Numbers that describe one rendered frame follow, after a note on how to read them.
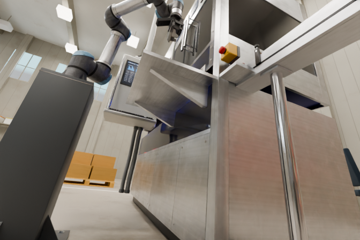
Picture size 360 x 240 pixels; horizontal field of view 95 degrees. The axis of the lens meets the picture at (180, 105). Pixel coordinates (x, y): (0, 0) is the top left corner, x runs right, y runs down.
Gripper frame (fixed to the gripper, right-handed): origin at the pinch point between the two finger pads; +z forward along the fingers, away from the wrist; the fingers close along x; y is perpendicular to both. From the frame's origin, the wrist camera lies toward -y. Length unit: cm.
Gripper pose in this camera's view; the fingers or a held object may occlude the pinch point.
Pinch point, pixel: (167, 39)
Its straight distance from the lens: 105.9
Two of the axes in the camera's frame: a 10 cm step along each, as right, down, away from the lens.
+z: -1.2, 9.1, -4.0
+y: 9.1, 2.6, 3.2
